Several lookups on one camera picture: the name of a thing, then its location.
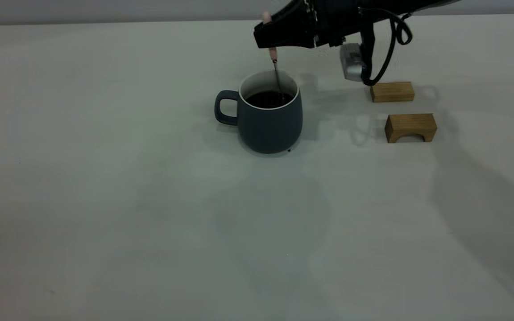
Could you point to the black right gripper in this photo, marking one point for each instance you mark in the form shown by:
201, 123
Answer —
335, 22

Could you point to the dark grey ceramic mug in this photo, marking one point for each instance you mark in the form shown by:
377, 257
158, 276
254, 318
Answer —
270, 129

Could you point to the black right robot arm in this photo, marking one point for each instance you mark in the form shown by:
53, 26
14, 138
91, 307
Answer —
408, 4

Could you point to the dark coffee liquid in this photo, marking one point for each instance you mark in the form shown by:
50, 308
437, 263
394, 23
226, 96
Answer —
266, 100

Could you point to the flat rectangular wooden block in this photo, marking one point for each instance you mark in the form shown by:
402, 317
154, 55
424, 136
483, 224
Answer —
391, 92

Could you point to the arched wooden block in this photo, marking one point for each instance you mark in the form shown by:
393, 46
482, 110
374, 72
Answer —
411, 122

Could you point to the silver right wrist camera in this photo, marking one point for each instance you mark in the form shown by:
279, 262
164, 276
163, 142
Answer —
351, 62

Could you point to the black right camera mount bracket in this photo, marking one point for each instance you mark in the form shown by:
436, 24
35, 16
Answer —
367, 40

